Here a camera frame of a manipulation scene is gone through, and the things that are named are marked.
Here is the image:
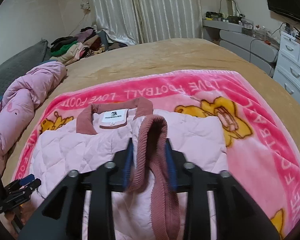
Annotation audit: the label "pink quilted jacket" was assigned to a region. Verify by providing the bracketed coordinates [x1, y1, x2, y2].
[30, 98, 228, 239]

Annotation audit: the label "pile of mixed clothes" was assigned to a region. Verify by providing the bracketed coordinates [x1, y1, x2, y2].
[50, 27, 127, 66]

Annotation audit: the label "pink football cartoon blanket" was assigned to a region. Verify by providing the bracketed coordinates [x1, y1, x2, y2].
[14, 70, 300, 239]

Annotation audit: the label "pink rolled duvet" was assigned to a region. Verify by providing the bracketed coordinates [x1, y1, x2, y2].
[0, 61, 67, 162]

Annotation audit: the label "grey quilted pillow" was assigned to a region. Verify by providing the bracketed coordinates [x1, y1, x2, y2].
[0, 39, 51, 96]

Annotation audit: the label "white drawer cabinet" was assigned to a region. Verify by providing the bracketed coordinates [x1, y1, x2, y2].
[273, 31, 300, 105]

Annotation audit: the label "tan bed sheet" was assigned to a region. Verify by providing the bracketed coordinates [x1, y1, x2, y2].
[2, 38, 300, 184]

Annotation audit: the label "desk clutter items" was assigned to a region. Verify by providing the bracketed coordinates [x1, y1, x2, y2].
[203, 0, 280, 48]

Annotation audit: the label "white striped curtain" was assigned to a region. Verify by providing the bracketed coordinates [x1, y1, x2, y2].
[88, 0, 203, 46]

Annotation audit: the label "grey wall desk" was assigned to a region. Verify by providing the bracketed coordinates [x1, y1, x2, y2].
[203, 19, 279, 77]

